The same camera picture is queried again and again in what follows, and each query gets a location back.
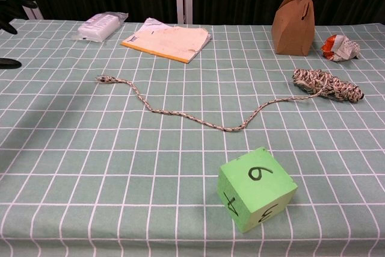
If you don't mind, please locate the brown paper bag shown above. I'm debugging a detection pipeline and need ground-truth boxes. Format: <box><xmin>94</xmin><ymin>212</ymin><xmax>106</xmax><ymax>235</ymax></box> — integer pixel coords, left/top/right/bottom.
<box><xmin>271</xmin><ymin>0</ymin><xmax>316</xmax><ymax>57</ymax></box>

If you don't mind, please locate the crumpled orange white wrapper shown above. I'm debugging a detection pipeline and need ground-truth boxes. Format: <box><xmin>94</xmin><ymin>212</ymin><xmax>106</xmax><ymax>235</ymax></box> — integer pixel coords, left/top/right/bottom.
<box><xmin>321</xmin><ymin>34</ymin><xmax>361</xmax><ymax>63</ymax></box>

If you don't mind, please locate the white tissue pack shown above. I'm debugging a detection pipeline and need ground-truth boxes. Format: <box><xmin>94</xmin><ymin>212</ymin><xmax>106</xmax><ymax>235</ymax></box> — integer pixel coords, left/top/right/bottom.
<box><xmin>71</xmin><ymin>11</ymin><xmax>129</xmax><ymax>43</ymax></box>

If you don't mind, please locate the green checked tablecloth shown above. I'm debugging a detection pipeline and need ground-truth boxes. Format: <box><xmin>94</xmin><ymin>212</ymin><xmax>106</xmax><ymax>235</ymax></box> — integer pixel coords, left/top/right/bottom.
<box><xmin>0</xmin><ymin>18</ymin><xmax>385</xmax><ymax>257</ymax></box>

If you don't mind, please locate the braided black white rope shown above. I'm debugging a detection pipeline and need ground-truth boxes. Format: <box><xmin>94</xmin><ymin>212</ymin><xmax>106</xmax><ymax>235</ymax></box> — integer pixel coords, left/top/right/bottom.
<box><xmin>95</xmin><ymin>68</ymin><xmax>366</xmax><ymax>133</ymax></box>

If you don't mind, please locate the yellow-edged paper notepad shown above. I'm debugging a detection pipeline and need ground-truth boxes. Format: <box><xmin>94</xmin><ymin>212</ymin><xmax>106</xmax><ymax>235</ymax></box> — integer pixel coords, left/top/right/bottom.
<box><xmin>120</xmin><ymin>17</ymin><xmax>212</xmax><ymax>64</ymax></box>

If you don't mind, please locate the green numbered foam cube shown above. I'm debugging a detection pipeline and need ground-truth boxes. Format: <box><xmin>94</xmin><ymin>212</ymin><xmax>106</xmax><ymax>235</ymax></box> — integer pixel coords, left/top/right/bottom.
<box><xmin>217</xmin><ymin>146</ymin><xmax>298</xmax><ymax>234</ymax></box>

